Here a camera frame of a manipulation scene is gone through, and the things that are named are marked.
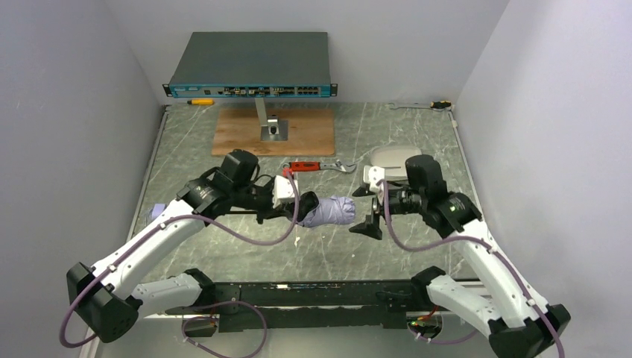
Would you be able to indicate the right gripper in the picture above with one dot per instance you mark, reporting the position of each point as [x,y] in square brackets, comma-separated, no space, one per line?
[376,206]

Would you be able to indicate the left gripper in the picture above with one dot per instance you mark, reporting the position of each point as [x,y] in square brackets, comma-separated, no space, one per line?
[272,208]

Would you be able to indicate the beige umbrella case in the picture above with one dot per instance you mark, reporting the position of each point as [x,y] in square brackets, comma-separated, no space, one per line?
[392,158]

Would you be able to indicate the purple folding umbrella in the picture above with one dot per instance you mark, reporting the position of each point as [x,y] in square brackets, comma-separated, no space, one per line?
[332,210]

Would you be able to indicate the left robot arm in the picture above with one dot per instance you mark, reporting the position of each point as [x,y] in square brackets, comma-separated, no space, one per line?
[158,242]

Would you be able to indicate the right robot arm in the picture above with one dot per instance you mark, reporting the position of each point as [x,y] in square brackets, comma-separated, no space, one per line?
[474,247]

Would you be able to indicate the red adjustable wrench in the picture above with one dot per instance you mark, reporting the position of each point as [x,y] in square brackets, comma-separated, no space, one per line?
[315,166]

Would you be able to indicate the wooden board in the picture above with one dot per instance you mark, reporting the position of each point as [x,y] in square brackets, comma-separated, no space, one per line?
[289,133]

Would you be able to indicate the metal stand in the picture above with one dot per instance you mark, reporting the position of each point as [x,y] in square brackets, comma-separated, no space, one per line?
[272,128]

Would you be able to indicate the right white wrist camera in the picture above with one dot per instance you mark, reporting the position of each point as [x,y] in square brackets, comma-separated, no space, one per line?
[372,176]

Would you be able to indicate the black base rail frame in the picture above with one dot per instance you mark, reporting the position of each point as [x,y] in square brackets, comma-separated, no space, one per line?
[302,304]

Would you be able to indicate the yellow black handled wrench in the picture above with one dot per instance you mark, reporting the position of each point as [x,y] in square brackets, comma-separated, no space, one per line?
[434,105]

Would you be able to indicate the network switch rack unit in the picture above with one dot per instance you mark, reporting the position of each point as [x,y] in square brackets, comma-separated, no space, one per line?
[253,65]

